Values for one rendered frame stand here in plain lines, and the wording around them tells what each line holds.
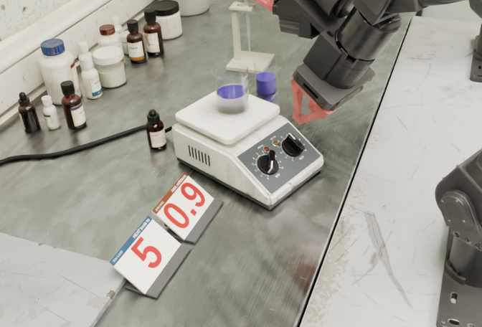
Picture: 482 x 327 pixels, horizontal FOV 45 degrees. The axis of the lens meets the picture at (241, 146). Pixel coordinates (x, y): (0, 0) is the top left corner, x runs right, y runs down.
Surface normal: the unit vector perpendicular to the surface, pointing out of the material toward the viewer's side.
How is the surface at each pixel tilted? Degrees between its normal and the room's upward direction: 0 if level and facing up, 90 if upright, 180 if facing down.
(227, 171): 90
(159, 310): 0
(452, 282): 0
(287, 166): 30
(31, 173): 0
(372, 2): 90
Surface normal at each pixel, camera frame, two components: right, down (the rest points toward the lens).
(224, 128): -0.05, -0.83
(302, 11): -0.67, 0.45
